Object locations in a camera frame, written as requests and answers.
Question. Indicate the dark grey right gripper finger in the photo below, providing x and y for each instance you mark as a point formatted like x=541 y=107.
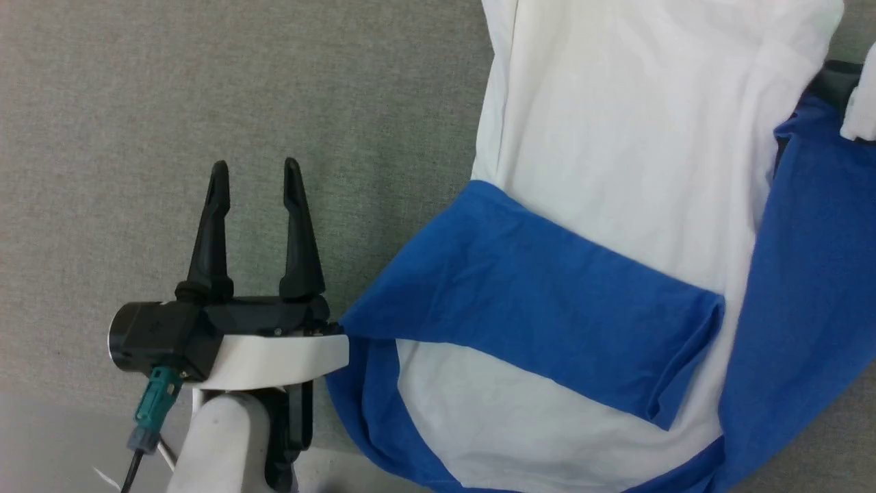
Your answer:
x=838 y=82

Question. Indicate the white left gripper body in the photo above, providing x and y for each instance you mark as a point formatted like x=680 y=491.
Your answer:
x=280 y=356

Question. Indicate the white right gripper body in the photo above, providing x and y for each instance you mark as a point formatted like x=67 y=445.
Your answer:
x=864 y=103

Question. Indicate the white and blue t-shirt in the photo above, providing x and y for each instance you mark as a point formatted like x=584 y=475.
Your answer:
x=582 y=137

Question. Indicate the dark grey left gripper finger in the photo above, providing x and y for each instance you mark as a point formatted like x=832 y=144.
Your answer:
x=301 y=246
x=212 y=246

